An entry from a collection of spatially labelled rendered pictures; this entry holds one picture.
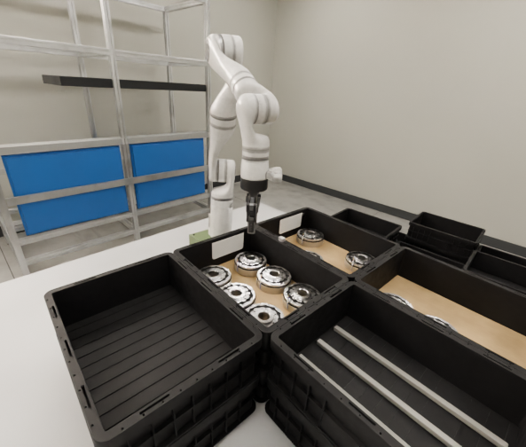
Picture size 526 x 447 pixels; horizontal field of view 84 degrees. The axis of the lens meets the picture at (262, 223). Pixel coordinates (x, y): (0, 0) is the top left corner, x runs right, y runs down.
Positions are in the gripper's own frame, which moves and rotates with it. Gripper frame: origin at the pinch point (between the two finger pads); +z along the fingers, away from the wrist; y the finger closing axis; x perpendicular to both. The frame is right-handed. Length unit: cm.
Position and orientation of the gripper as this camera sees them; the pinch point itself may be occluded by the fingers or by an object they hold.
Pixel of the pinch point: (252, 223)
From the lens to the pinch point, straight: 84.7
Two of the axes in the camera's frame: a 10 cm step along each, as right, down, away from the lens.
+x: 10.0, 0.7, -0.2
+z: -0.6, 9.0, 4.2
